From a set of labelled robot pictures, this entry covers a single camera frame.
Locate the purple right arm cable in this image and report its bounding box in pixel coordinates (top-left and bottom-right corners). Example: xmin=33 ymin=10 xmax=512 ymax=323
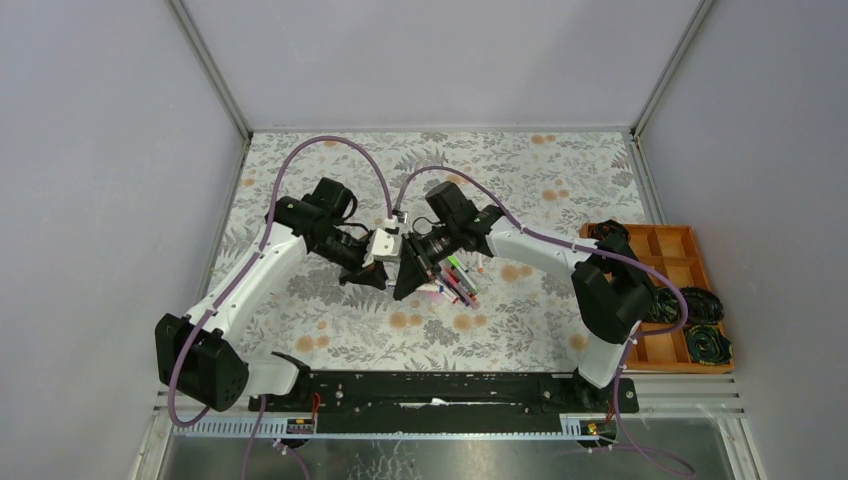
xmin=396 ymin=165 xmax=697 ymax=477

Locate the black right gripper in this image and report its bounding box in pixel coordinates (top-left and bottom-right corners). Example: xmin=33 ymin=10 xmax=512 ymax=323
xmin=394 ymin=220 xmax=461 ymax=301

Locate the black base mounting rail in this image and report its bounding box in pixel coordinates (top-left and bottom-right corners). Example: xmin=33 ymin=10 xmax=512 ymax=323
xmin=243 ymin=369 xmax=640 ymax=425

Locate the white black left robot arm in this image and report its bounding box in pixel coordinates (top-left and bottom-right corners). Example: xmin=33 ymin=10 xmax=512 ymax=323
xmin=154 ymin=178 xmax=388 ymax=412

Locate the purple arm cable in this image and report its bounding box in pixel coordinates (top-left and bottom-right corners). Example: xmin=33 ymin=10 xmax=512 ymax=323
xmin=396 ymin=165 xmax=697 ymax=477
xmin=166 ymin=135 xmax=399 ymax=429

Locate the pink highlighter marker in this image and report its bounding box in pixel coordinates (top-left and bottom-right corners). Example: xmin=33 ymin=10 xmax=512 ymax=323
xmin=421 ymin=285 xmax=453 ymax=304

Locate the floral patterned table mat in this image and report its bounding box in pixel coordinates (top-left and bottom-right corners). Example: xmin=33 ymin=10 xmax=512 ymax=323
xmin=198 ymin=131 xmax=654 ymax=374

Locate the black green coiled strap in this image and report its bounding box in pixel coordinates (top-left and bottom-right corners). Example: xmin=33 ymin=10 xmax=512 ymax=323
xmin=684 ymin=324 xmax=734 ymax=367
xmin=645 ymin=288 xmax=684 ymax=326
xmin=678 ymin=286 xmax=726 ymax=326

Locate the purple pen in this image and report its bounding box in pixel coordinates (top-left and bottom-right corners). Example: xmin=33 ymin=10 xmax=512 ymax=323
xmin=453 ymin=284 xmax=479 ymax=310

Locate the slotted aluminium cable duct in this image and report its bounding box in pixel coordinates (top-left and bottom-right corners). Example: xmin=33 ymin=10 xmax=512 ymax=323
xmin=175 ymin=415 xmax=600 ymax=441

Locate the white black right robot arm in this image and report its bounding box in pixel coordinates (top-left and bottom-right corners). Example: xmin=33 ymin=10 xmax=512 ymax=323
xmin=393 ymin=181 xmax=656 ymax=412

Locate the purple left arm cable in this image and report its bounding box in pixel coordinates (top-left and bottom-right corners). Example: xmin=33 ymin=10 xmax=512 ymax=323
xmin=166 ymin=135 xmax=399 ymax=429

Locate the white marker red cap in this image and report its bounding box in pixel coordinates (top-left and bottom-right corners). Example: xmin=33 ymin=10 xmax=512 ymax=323
xmin=433 ymin=278 xmax=462 ymax=304

